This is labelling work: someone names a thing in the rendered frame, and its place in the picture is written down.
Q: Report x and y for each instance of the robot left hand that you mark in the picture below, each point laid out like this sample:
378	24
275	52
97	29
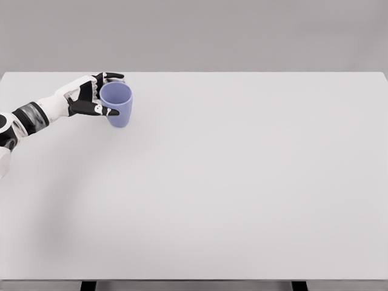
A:
79	96

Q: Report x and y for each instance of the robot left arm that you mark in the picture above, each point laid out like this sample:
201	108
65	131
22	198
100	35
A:
33	115

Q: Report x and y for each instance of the lavender blue cup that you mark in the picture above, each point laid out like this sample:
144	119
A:
117	104

